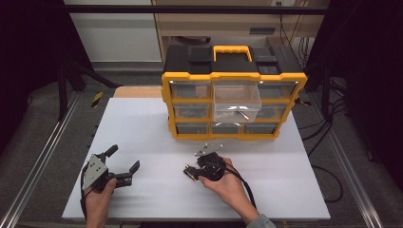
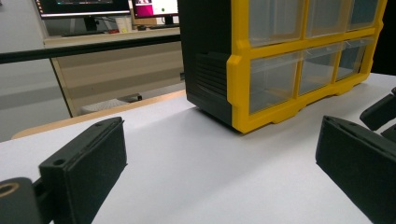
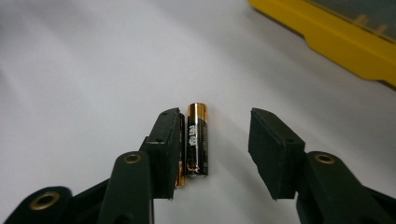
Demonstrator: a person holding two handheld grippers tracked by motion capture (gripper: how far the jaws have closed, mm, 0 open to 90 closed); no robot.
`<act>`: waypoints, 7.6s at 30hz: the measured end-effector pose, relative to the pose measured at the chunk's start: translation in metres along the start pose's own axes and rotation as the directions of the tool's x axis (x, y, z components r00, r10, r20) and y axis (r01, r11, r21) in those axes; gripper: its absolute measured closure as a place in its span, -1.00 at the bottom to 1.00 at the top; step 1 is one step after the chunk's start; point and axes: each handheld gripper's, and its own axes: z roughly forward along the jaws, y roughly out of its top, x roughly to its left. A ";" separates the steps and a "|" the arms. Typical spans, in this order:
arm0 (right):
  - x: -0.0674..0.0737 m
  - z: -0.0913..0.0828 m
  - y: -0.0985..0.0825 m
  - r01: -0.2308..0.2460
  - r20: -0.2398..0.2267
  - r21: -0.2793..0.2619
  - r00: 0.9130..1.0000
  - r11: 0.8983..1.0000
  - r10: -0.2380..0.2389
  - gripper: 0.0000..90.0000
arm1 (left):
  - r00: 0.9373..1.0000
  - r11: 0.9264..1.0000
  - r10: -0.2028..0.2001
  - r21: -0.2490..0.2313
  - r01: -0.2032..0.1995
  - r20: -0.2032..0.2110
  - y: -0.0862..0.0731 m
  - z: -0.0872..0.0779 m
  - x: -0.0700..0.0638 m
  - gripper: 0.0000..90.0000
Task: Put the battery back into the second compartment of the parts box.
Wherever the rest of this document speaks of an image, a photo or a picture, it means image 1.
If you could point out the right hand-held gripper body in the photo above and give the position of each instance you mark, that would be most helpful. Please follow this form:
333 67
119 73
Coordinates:
211 166

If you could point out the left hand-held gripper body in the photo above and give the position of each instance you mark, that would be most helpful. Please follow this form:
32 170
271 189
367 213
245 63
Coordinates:
95 172

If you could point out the black gold battery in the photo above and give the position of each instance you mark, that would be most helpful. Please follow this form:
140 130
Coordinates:
187 166
243 115
187 173

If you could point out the clear plastic drawer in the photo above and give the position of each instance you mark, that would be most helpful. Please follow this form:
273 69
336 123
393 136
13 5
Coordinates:
234 95

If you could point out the yellow black organizer cabinet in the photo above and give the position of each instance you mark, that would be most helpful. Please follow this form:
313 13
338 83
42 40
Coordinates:
234 68

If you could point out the person's right hand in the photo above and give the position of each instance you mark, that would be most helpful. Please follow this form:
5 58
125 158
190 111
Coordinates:
231 188

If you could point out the person's left hand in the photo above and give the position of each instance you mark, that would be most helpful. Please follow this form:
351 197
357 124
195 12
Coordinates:
99 204

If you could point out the grid of small clear drawers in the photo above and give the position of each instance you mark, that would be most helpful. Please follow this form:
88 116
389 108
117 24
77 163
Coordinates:
191 110

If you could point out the light wooden board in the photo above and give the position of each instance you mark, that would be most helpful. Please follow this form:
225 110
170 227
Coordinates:
136 91

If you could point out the black metal stand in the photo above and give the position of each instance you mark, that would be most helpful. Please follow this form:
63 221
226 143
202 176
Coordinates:
62 95

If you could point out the white panel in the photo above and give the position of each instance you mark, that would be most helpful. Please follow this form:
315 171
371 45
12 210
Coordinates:
117 38

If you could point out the black curtain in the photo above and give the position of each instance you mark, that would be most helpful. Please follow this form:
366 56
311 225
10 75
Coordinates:
28 63
374 79

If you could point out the beige desk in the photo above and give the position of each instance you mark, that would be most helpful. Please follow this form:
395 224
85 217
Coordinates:
221 22

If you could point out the black horizontal bar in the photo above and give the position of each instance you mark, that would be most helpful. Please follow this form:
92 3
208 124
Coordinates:
190 9

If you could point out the aluminium rail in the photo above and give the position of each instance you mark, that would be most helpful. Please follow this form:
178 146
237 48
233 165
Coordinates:
41 158
360 190

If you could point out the black metal post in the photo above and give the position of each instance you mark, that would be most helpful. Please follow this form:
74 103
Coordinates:
325 95

